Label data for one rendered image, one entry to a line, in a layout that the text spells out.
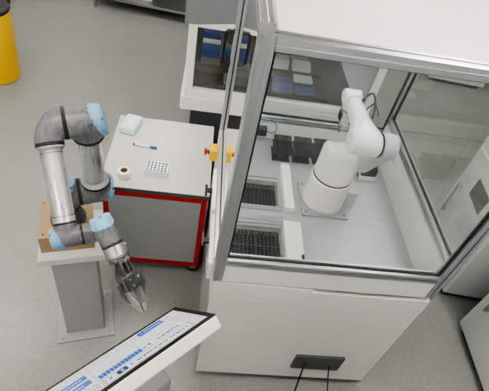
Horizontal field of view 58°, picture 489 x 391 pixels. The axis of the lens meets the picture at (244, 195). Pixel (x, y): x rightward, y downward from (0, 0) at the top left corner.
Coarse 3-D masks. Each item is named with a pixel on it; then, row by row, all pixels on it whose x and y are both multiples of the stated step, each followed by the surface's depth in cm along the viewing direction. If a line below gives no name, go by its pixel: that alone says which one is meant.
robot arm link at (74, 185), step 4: (68, 176) 183; (68, 180) 182; (72, 180) 182; (76, 180) 184; (72, 184) 181; (76, 184) 183; (72, 188) 180; (76, 188) 182; (80, 188) 183; (72, 192) 181; (76, 192) 182; (80, 192) 182; (72, 196) 182; (76, 196) 182; (80, 196) 183; (72, 200) 182; (76, 200) 183; (80, 200) 184; (76, 204) 185; (80, 204) 186; (76, 208) 189
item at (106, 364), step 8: (168, 320) 152; (176, 320) 149; (160, 328) 148; (144, 336) 147; (152, 336) 144; (136, 344) 143; (120, 352) 142; (128, 352) 139; (112, 360) 138; (96, 368) 137; (104, 368) 134
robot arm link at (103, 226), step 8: (96, 216) 147; (104, 216) 145; (96, 224) 144; (104, 224) 144; (112, 224) 146; (96, 232) 145; (104, 232) 144; (112, 232) 145; (104, 240) 145; (112, 240) 145; (120, 240) 147; (104, 248) 145
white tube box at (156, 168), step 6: (150, 162) 242; (156, 162) 243; (162, 162) 243; (144, 168) 237; (150, 168) 238; (156, 168) 239; (162, 168) 241; (168, 168) 243; (144, 174) 239; (150, 174) 239; (156, 174) 238; (162, 174) 238
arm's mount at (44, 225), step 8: (40, 208) 199; (48, 208) 200; (88, 208) 203; (40, 216) 196; (48, 216) 197; (88, 216) 199; (40, 224) 193; (48, 224) 194; (40, 232) 190; (40, 240) 189; (48, 240) 190; (40, 248) 193; (48, 248) 194; (64, 248) 197; (72, 248) 198; (80, 248) 199
